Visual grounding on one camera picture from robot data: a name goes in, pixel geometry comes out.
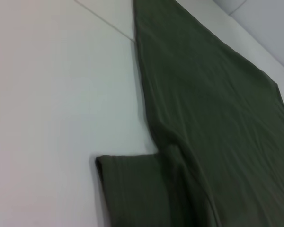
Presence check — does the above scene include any dark green t-shirt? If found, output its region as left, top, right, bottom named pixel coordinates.
left=95, top=0, right=284, bottom=227

